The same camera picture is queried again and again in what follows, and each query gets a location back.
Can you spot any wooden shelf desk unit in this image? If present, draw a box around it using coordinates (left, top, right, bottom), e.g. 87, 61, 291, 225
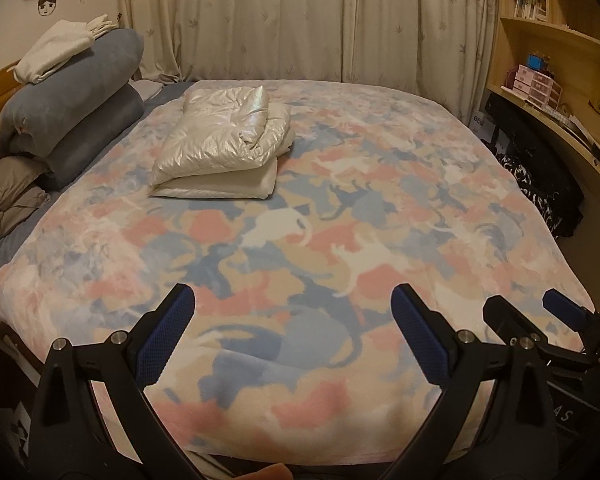
480, 0, 600, 196

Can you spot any pink drawer organizer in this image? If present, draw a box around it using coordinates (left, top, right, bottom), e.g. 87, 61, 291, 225
512, 64, 565, 111

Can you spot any row of shelf books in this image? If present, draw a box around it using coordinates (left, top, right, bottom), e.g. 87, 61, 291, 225
514, 0, 548, 23

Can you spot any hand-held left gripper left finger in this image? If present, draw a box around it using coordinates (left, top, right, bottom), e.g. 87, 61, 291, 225
27, 283, 201, 480

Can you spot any white cardboard box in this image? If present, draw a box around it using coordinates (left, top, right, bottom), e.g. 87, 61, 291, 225
467, 110, 498, 146

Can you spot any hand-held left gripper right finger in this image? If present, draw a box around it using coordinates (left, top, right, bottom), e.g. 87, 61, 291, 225
380, 283, 571, 480

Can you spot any beige leaf-print curtain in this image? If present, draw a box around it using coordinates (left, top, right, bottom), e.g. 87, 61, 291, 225
115, 0, 501, 121

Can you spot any beige down jacket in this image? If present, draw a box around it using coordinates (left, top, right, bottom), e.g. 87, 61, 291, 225
0, 156, 51, 241

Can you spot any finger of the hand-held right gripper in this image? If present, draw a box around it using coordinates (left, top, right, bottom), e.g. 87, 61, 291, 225
542, 289, 600, 341
482, 296, 551, 356

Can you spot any cat printed blanket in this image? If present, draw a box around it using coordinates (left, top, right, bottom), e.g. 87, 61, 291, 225
0, 79, 596, 463

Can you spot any white keyboard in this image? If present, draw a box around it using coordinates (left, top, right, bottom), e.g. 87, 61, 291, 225
545, 105, 600, 148

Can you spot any cream folded towel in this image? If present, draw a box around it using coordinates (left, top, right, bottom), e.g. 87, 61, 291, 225
82, 14, 118, 40

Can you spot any person's left hand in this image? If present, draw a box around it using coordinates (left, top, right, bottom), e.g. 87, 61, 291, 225
230, 462, 292, 480

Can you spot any black white patterned cloth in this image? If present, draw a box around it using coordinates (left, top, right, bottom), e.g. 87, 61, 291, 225
497, 152, 566, 238

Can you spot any white folded cloth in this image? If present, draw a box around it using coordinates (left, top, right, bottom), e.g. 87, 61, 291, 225
12, 20, 97, 83

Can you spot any light grey-blue rolled blanket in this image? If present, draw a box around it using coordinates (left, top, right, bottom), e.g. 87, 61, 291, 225
0, 27, 146, 153

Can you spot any black bag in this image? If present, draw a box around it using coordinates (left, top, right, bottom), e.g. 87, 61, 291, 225
485, 95, 586, 238

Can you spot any white puffer jacket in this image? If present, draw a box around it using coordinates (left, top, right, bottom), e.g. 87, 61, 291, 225
147, 85, 297, 200

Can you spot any dark grey-blue rolled blanket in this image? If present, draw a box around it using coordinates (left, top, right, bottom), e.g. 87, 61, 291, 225
42, 85, 146, 191

